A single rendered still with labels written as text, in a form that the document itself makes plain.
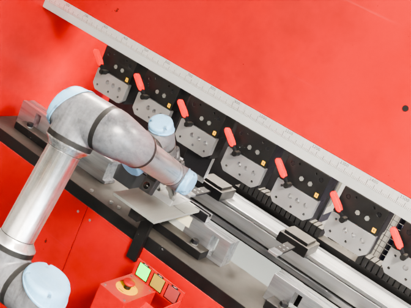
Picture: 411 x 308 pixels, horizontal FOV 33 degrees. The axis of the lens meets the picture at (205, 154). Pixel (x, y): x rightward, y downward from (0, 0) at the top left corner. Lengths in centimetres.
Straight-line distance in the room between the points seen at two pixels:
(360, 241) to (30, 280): 97
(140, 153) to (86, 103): 17
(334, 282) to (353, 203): 44
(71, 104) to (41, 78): 128
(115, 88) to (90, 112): 88
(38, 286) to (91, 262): 87
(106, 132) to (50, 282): 37
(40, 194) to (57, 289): 22
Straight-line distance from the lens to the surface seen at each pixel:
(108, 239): 240
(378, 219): 205
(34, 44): 278
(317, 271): 243
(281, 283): 221
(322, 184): 209
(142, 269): 222
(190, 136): 229
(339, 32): 207
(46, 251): 261
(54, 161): 163
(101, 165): 254
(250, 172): 218
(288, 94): 212
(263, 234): 249
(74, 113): 161
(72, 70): 300
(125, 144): 157
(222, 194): 250
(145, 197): 224
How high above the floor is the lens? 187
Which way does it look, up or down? 17 degrees down
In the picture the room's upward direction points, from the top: 24 degrees clockwise
